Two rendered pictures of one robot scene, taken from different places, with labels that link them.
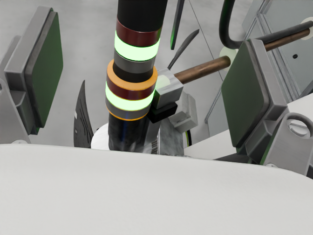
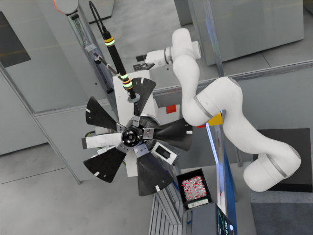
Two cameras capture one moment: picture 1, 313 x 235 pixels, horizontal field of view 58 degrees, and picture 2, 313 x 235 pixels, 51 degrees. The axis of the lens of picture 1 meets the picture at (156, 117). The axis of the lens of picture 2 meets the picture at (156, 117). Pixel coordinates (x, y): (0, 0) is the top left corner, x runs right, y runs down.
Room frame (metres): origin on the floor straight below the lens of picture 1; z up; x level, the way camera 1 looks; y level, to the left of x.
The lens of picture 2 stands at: (-0.67, 1.27, 2.39)
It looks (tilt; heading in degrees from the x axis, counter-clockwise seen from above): 37 degrees down; 302
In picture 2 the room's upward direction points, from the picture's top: 21 degrees counter-clockwise
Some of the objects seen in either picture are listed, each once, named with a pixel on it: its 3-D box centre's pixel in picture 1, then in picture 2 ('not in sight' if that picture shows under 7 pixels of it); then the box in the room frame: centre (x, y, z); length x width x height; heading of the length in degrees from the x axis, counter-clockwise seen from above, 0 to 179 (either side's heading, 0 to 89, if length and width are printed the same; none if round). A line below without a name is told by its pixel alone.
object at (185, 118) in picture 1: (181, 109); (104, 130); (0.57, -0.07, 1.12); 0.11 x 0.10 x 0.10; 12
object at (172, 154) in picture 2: not in sight; (166, 151); (0.14, -0.01, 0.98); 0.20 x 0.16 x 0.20; 102
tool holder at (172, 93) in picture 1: (132, 121); (130, 91); (0.19, 0.02, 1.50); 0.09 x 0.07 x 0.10; 137
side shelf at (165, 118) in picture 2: not in sight; (157, 118); (0.41, -0.48, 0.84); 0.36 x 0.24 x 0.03; 12
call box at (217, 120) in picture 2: not in sight; (213, 113); (-0.11, -0.33, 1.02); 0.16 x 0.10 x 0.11; 102
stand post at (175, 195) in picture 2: not in sight; (161, 162); (0.38, -0.27, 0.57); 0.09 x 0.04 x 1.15; 12
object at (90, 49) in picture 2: not in sight; (92, 51); (0.64, -0.40, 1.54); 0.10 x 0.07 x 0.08; 137
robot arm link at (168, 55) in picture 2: not in sight; (169, 56); (-0.07, -0.02, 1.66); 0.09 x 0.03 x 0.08; 102
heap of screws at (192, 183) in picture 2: not in sight; (194, 190); (-0.05, 0.16, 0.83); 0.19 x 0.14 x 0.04; 116
